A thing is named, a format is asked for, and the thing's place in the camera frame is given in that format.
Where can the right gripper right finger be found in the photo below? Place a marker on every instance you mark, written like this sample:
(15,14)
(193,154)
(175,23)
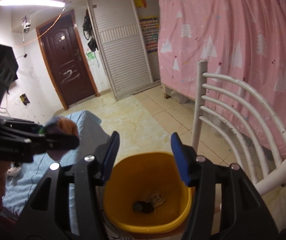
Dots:
(185,159)

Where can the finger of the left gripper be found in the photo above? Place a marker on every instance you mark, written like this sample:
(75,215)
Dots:
(31,138)

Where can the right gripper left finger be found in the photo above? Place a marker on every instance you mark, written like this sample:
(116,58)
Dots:
(105,155)

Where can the yellow plastic trash bin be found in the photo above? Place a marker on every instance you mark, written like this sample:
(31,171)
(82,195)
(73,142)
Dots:
(145,195)

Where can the light blue bed quilt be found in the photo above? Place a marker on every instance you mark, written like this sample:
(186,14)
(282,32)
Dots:
(59,194)

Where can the dark brown wooden door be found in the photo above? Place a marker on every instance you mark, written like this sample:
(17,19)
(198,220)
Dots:
(65,60)

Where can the black hanging bags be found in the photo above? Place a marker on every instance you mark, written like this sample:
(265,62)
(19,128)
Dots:
(88,33)

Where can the ceiling tube light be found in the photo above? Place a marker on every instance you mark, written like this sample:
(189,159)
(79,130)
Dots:
(45,3)

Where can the white louvered wardrobe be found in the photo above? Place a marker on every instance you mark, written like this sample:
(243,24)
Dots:
(122,47)

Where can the pink tree-print curtain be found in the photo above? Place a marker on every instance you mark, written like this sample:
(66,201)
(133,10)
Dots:
(245,39)

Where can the colourful wall chart poster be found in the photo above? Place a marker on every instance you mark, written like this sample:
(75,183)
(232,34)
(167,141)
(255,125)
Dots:
(150,30)

